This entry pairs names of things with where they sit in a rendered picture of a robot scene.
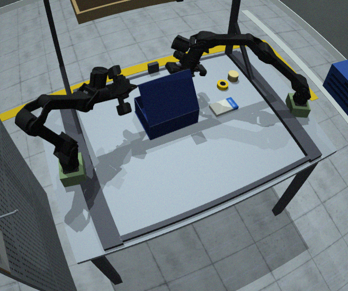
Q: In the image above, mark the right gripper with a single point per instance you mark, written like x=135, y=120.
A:
x=121, y=108

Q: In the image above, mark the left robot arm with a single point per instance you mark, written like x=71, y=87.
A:
x=206, y=40

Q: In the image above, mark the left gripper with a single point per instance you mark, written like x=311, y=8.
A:
x=187, y=63

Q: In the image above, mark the yellow roll of tape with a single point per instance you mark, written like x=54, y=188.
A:
x=222, y=85

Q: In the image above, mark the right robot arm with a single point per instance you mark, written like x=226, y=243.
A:
x=66, y=148

